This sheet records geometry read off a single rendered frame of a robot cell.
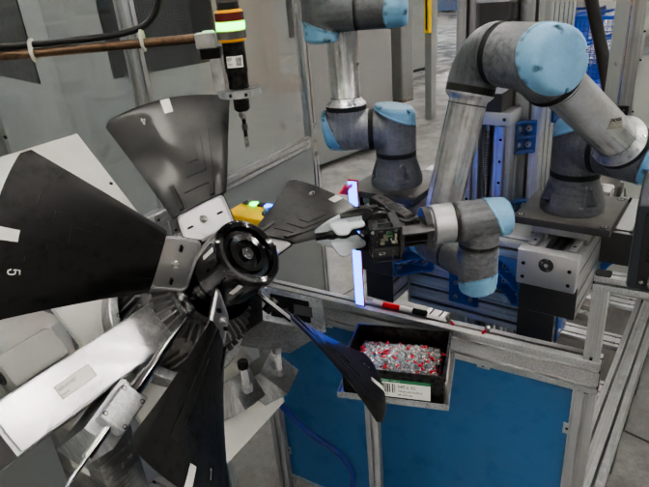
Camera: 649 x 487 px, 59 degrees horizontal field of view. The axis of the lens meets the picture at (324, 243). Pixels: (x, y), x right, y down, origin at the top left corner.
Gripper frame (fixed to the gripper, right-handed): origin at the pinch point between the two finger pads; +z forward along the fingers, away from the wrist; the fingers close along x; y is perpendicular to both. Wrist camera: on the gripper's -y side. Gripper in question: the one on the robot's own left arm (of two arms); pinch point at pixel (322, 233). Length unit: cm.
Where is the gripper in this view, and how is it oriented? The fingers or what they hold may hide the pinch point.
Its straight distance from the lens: 107.6
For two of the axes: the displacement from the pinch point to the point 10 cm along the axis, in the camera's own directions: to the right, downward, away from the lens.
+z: -9.9, 1.3, -0.6
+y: 1.1, 5.1, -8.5
